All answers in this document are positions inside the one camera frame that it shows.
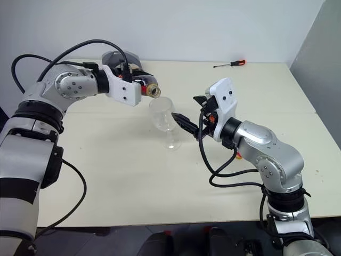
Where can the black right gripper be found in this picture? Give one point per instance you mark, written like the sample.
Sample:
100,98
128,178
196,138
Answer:
210,125

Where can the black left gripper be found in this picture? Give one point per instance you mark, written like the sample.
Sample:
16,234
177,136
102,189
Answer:
115,71

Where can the dark drink bottle red label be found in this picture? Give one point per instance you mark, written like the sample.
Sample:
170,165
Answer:
153,90

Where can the clear wine glass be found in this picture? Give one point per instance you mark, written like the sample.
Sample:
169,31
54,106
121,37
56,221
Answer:
160,117

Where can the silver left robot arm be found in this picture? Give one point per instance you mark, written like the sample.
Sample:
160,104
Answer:
72,85

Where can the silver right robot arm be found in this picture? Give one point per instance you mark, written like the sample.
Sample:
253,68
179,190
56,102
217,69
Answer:
266,149

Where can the grey curved plastic visor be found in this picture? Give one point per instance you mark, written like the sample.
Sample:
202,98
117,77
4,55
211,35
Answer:
133,57

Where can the dark rounded shape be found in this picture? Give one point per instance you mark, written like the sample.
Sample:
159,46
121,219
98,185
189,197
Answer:
157,245
223,242

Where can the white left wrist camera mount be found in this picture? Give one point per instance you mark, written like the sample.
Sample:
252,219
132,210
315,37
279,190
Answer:
128,93

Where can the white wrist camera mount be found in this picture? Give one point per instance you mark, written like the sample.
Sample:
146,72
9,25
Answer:
225,112
128,93

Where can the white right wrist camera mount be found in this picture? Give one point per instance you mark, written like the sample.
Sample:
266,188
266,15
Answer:
225,112

